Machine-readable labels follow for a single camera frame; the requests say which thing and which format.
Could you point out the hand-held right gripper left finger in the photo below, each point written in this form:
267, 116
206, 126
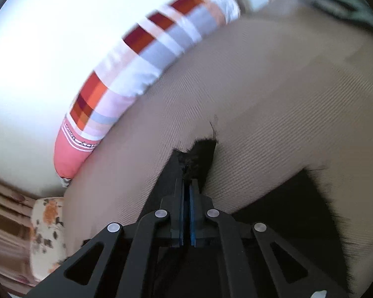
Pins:
181, 220

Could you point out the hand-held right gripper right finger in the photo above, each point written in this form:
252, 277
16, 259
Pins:
192, 220

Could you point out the black pants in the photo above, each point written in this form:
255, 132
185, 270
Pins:
298, 211

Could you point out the floral print cloth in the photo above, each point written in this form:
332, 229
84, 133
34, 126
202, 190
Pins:
46, 223

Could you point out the beige woven bed mat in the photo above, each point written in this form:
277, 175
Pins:
267, 99

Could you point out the checkered red white pillow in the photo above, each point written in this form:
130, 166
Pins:
127, 77

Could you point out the brown striped cloth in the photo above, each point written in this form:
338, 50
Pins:
6, 220

